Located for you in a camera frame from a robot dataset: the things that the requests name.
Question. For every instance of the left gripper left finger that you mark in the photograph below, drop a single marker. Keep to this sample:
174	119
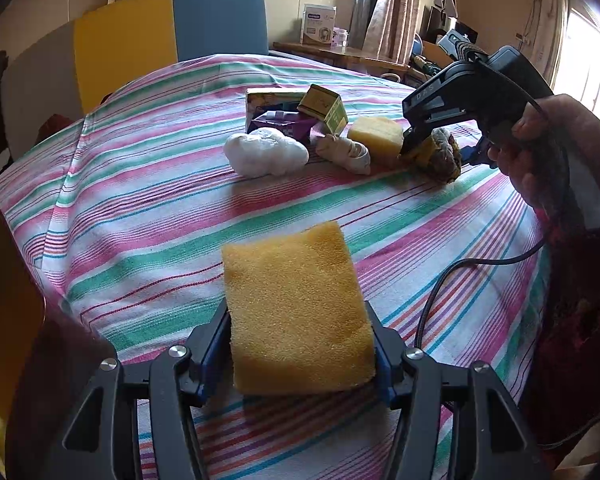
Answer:
100	438

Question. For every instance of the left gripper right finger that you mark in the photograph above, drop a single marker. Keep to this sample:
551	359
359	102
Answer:
489	437

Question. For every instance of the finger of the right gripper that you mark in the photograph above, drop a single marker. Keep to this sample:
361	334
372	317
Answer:
418	142
477	155

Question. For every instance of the yellow tape roll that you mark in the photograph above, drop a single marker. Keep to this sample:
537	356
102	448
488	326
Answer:
438	156

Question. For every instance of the green tissue pack with barcode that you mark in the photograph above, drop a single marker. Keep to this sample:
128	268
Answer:
261	100

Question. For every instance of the yellow sponge block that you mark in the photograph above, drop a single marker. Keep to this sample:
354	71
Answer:
383	137
298	322

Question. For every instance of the person's right hand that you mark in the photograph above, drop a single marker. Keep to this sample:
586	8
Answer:
529	164

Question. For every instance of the rolled white patterned sock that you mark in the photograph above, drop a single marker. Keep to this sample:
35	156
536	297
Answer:
350	155

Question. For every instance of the wooden desk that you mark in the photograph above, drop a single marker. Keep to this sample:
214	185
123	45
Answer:
350	58

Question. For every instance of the small olive green box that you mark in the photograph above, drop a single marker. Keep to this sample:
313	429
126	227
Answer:
326	106

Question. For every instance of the purple snack packet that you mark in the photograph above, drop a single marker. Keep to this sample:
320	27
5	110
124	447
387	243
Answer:
296	125

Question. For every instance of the pink cup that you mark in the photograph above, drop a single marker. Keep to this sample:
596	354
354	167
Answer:
339	38

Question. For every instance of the striped curtain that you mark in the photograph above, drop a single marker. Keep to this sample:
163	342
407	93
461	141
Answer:
385	28

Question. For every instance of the white plastic bag bundle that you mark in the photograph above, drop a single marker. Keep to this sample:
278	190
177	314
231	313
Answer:
264	151

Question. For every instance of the white product box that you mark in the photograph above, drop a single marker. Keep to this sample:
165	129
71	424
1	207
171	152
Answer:
318	22

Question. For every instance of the gold tray box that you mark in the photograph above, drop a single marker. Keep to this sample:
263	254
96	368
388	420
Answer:
22	313

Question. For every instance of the striped bed sheet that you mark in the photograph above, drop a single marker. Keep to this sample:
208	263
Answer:
122	216

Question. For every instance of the dark red pillow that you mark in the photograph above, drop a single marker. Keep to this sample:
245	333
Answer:
53	125

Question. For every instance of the multicolour headboard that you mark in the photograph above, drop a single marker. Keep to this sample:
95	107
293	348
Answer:
69	71

